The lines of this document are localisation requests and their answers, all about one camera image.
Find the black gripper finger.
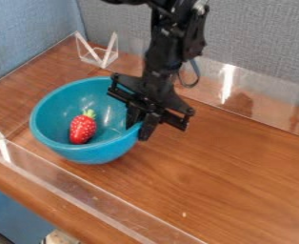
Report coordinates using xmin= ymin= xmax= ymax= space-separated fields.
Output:
xmin=138 ymin=112 xmax=160 ymax=141
xmin=125 ymin=103 xmax=142 ymax=129

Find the black cable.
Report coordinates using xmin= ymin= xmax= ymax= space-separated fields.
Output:
xmin=176 ymin=58 xmax=202 ymax=90

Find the clear acrylic barrier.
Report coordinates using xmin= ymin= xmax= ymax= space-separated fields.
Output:
xmin=0 ymin=140 xmax=206 ymax=244
xmin=107 ymin=34 xmax=299 ymax=141

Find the blue bowl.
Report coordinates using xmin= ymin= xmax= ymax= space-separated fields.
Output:
xmin=29 ymin=76 xmax=141 ymax=164

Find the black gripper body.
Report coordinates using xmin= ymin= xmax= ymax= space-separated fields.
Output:
xmin=107 ymin=73 xmax=194 ymax=131

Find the clear acrylic back barrier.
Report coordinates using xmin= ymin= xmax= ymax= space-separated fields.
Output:
xmin=107 ymin=34 xmax=299 ymax=141

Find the clear acrylic front barrier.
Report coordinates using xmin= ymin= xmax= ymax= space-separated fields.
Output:
xmin=0 ymin=140 xmax=206 ymax=244

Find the red toy strawberry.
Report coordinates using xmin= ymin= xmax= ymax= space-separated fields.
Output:
xmin=69 ymin=109 xmax=97 ymax=144

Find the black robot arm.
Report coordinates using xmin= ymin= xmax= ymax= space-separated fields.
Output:
xmin=102 ymin=0 xmax=209 ymax=141

